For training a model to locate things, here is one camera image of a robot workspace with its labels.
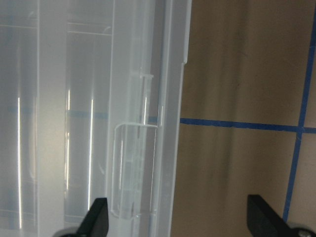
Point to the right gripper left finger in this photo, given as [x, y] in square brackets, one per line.
[96, 221]

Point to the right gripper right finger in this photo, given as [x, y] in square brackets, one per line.
[263, 221]

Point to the clear plastic box lid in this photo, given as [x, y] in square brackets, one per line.
[90, 97]

